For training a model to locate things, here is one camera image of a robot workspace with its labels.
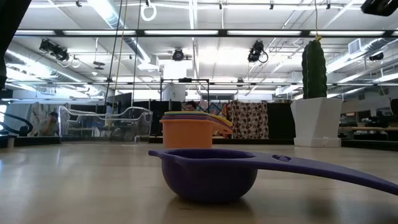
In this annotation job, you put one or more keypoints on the white cylindrical tank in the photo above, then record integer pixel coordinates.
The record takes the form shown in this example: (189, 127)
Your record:
(174, 92)

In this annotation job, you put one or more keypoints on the black partition panel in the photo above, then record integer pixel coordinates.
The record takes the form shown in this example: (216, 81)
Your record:
(280, 121)

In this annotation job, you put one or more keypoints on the black metal rack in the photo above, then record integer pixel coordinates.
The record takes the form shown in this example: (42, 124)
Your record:
(186, 80)

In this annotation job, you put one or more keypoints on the black overhead light rail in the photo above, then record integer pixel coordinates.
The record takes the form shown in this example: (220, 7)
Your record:
(222, 32)

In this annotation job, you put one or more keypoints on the silver ceiling duct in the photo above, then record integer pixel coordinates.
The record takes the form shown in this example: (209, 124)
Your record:
(109, 15)

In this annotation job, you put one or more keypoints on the white hexagonal planter pot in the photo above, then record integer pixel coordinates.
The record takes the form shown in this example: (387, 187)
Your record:
(315, 124)

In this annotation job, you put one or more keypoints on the wooden room table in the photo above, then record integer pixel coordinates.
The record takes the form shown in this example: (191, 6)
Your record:
(367, 128)

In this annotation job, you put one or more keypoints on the colourful patterned cloth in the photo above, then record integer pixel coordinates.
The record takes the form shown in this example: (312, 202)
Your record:
(217, 109)

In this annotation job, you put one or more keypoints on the orange measuring cup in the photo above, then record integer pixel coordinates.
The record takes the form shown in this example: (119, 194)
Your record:
(186, 133)

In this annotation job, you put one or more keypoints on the medium blue measuring cup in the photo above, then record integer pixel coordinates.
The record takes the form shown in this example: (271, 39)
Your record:
(186, 118)

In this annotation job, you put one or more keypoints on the small black ceiling spotlight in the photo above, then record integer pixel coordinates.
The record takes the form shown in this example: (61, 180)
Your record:
(376, 56)

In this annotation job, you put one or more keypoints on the white ceiling vent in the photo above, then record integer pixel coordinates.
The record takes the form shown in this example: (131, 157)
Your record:
(354, 46)

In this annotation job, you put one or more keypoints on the yellow measuring cup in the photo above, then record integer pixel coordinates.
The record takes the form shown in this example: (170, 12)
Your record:
(222, 119)

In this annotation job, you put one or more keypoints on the clear plastic basket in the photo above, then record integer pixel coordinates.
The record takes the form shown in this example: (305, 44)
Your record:
(93, 124)

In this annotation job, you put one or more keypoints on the red measuring cup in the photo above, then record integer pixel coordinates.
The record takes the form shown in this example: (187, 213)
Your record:
(186, 116)

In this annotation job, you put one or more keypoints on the light blue measuring cup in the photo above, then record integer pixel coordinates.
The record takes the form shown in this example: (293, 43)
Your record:
(186, 114)

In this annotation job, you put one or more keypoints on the dark blue measuring cup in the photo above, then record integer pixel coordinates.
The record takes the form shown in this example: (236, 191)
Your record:
(208, 180)

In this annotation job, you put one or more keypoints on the green cactus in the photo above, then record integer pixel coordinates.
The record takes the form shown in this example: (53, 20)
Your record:
(314, 71)

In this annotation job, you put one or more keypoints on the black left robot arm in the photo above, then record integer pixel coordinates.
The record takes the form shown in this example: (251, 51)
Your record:
(9, 18)

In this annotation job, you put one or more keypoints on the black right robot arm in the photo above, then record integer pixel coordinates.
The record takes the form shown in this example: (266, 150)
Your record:
(379, 6)

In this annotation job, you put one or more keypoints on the person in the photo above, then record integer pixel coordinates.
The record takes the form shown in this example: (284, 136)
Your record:
(49, 124)
(190, 106)

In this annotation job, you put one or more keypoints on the brown dotted cloth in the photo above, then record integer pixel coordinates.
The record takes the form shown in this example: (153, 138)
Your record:
(248, 119)

